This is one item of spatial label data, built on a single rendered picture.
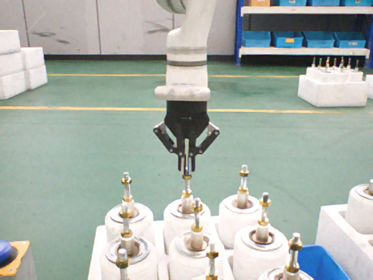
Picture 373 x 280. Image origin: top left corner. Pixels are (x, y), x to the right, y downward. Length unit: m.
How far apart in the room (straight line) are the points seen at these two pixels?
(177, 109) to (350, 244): 0.48
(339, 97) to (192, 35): 2.28
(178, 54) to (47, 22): 5.63
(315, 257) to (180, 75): 0.55
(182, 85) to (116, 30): 5.23
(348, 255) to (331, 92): 2.01
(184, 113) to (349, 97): 2.31
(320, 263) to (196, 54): 0.57
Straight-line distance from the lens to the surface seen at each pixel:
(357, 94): 2.85
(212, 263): 0.48
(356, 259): 0.83
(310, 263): 0.90
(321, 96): 2.73
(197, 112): 0.60
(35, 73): 3.65
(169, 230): 0.70
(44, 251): 1.09
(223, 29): 5.61
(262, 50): 4.92
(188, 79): 0.58
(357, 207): 0.85
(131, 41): 5.74
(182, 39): 0.58
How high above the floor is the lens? 0.62
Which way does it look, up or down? 19 degrees down
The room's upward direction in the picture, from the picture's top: straight up
